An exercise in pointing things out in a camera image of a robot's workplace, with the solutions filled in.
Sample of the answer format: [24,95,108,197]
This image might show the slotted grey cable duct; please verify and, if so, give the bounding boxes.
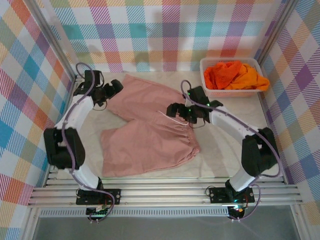
[39,208,230,218]

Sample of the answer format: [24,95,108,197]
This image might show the aluminium side rail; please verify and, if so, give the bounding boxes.
[44,74,85,181]
[258,94,288,183]

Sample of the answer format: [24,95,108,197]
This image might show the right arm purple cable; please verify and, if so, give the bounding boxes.
[180,79,283,222]

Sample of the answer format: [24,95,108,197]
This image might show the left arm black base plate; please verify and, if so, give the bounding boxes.
[76,188,122,206]

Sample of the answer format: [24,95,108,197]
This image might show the pink shorts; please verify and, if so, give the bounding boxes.
[100,74,202,177]

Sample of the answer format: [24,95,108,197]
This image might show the red-orange shorts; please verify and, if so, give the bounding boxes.
[203,61,248,90]

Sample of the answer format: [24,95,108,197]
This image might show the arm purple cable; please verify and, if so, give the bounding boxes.
[61,62,117,223]
[180,79,283,222]

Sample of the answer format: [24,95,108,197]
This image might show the white plastic mesh basket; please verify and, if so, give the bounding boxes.
[199,57,266,98]

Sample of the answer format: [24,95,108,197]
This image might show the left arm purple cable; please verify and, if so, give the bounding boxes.
[61,62,117,223]

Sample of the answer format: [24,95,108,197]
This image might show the aluminium mounting rail frame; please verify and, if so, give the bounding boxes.
[26,176,305,209]

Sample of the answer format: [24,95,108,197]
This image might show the light orange shorts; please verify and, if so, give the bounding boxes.
[223,63,270,91]

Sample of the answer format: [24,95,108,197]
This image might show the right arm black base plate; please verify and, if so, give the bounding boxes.
[208,186,255,204]

